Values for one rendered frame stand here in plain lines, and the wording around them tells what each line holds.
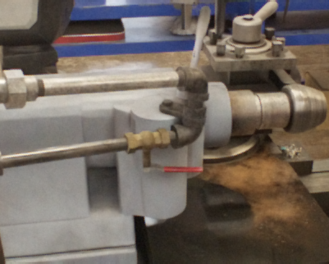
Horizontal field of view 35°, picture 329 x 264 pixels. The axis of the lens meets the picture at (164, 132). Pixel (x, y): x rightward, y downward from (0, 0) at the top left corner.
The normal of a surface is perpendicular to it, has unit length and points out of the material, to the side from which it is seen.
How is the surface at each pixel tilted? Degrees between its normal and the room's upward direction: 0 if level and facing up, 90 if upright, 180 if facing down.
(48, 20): 92
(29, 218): 66
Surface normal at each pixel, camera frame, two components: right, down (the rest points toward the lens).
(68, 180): 0.14, 0.13
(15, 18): -0.04, 0.37
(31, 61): 0.34, 0.33
